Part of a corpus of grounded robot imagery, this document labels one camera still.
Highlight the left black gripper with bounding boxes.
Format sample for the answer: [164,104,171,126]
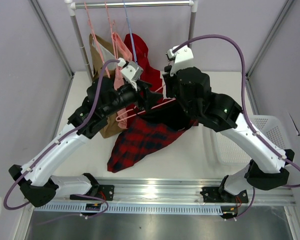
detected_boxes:
[102,79,163,118]

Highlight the red plaid skirt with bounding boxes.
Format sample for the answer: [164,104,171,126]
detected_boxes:
[107,99,199,173]

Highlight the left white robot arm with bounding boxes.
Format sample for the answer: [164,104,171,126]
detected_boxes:
[8,77,163,207]

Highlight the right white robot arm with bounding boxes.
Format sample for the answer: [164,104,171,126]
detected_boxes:
[163,65,294,202]

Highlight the blue hanger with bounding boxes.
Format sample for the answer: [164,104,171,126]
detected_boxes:
[122,0,138,64]

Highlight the red hanging garment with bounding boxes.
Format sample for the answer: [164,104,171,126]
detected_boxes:
[123,33,166,101]

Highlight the tan hanging garment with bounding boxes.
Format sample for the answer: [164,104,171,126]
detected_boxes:
[89,34,123,139]

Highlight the pink hanging garment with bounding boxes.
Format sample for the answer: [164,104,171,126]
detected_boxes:
[113,32,133,130]

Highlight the white plastic basket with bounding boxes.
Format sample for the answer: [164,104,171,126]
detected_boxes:
[210,115,292,166]

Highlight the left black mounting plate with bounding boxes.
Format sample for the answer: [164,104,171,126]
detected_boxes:
[69,184,115,201]

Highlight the black mounting plate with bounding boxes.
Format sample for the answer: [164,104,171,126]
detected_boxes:
[69,184,115,201]
[199,186,249,204]

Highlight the metal clothes rack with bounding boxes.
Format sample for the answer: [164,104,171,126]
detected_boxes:
[64,0,199,82]

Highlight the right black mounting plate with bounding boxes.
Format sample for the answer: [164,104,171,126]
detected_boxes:
[199,186,249,204]

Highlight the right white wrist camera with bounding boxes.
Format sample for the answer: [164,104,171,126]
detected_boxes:
[166,45,194,77]

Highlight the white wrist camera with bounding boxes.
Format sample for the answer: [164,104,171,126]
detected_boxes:
[166,45,194,77]
[117,57,144,92]

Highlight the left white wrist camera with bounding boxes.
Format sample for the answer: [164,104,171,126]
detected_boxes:
[117,57,144,92]

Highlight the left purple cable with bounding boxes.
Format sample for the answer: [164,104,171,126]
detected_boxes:
[3,58,121,220]

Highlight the purple cable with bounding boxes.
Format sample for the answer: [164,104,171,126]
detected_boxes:
[3,58,121,220]
[172,34,300,220]

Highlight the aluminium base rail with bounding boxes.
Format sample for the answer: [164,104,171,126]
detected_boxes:
[97,177,296,206]

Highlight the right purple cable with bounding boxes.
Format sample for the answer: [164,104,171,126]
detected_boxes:
[172,34,300,220]

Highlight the slotted white cable duct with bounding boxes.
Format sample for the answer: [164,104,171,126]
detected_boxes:
[35,202,223,216]

